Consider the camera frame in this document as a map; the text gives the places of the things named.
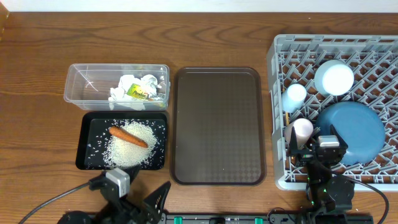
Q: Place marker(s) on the dark blue plate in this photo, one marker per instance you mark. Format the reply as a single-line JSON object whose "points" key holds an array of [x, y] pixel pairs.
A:
{"points": [[358, 125]]}

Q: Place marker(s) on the light blue cup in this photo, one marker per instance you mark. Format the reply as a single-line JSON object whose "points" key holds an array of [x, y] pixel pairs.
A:
{"points": [[293, 98]]}

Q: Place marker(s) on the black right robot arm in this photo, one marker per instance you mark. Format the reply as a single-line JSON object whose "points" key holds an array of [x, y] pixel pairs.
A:
{"points": [[329, 194]]}

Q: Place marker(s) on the pink cup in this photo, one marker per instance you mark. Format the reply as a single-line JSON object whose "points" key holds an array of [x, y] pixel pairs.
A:
{"points": [[303, 130]]}

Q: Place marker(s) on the green foil snack wrapper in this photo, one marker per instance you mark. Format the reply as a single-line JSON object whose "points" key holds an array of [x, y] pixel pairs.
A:
{"points": [[138, 92]]}

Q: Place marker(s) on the white paper ball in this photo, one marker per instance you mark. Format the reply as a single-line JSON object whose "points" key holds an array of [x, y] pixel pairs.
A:
{"points": [[149, 84]]}

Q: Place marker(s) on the clear plastic bin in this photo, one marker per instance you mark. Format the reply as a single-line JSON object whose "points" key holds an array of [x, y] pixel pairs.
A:
{"points": [[88, 85]]}

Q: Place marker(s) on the brown serving tray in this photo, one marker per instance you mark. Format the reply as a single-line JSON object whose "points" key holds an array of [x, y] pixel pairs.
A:
{"points": [[218, 127]]}

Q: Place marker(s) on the wooden chopstick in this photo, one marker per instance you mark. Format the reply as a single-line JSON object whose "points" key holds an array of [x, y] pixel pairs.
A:
{"points": [[287, 118]]}

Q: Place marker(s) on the orange carrot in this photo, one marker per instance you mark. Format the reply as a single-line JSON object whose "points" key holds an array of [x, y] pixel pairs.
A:
{"points": [[125, 136]]}

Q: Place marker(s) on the crumpled white paper napkin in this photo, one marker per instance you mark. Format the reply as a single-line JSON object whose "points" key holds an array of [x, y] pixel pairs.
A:
{"points": [[119, 96]]}

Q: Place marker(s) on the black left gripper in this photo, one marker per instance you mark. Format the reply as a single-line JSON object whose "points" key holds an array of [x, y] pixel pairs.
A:
{"points": [[142, 217]]}

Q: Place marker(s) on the grey dishwasher rack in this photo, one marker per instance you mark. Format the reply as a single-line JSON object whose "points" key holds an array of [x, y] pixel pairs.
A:
{"points": [[294, 58]]}

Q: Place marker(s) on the black plastic bin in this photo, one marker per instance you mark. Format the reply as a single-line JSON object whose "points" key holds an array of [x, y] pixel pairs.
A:
{"points": [[95, 136]]}

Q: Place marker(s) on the light blue bowl of rice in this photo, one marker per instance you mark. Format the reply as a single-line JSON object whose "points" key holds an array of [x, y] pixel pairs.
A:
{"points": [[333, 77]]}

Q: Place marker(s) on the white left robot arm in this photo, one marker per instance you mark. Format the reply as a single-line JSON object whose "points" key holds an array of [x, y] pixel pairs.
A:
{"points": [[78, 217]]}

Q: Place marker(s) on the pile of white rice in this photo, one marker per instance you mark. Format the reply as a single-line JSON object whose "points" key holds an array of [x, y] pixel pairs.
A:
{"points": [[123, 154]]}

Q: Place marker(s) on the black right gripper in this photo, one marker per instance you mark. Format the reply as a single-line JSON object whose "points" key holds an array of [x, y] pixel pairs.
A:
{"points": [[305, 155]]}

